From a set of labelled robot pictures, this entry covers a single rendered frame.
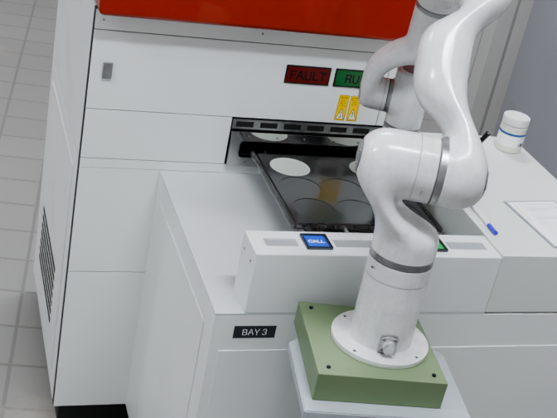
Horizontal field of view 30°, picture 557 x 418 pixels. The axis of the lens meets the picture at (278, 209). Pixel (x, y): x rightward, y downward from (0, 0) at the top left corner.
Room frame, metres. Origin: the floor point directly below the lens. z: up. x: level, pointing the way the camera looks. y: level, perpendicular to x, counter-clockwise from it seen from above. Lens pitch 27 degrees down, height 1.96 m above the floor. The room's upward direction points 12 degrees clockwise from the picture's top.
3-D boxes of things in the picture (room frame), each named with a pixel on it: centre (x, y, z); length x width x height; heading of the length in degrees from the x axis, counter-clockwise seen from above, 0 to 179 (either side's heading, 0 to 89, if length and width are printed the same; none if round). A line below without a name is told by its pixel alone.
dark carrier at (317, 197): (2.27, -0.14, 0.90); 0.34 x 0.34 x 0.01; 22
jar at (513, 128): (2.59, -0.56, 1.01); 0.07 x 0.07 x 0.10
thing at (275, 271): (1.91, -0.21, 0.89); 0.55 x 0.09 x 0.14; 112
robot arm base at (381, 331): (1.69, -0.24, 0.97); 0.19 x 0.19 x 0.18
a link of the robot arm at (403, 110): (2.24, -0.23, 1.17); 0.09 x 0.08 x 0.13; 90
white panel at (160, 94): (2.41, 0.12, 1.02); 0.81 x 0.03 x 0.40; 112
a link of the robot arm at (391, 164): (1.70, -0.21, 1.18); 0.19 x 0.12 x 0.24; 90
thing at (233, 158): (2.46, -0.05, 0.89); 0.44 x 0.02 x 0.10; 112
